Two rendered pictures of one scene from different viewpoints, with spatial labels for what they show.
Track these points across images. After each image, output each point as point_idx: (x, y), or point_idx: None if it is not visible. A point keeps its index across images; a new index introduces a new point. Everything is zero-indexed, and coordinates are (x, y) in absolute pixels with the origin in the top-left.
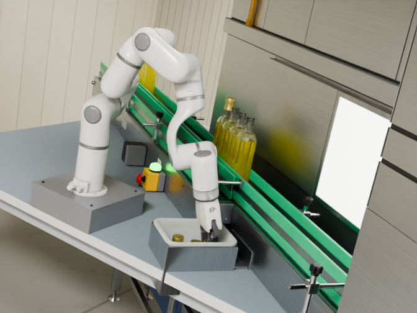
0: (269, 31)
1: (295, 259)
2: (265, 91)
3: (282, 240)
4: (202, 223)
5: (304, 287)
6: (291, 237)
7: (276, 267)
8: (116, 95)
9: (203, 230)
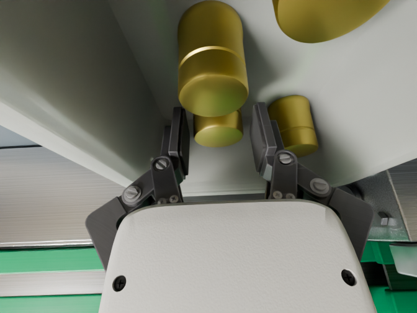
0: None
1: (7, 254)
2: None
3: (74, 267)
4: (192, 241)
5: None
6: (28, 299)
7: (48, 205)
8: None
9: (266, 164)
